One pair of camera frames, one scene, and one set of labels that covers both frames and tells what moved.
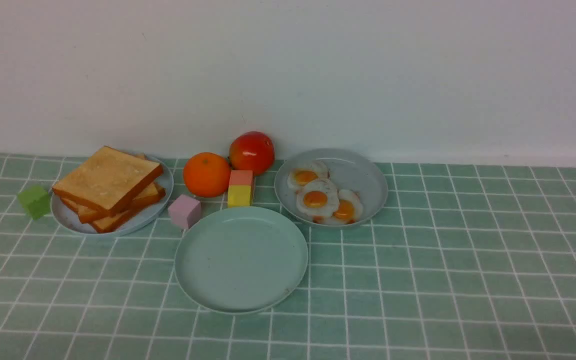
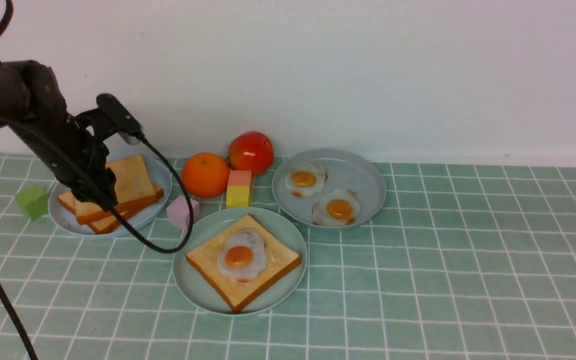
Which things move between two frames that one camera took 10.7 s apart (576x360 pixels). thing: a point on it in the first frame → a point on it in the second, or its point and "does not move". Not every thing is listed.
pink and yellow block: [239, 188] does not move
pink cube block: [184, 211] does not move
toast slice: [110, 180] → [244, 262]
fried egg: [318, 197] → [242, 254]
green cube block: [35, 200] does not move
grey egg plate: [348, 169] does not move
